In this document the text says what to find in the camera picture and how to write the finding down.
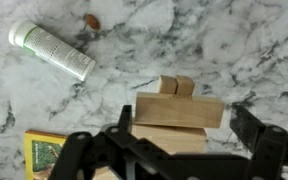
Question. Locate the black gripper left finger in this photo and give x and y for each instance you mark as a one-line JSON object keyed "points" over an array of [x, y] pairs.
{"points": [[94, 150]]}

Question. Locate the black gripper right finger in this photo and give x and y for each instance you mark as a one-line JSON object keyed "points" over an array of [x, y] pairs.
{"points": [[267, 146]]}

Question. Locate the small brown coin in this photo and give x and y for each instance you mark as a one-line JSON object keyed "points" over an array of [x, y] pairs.
{"points": [[92, 21]]}

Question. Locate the yellow picture book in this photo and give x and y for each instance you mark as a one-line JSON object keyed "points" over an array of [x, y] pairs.
{"points": [[40, 153]]}

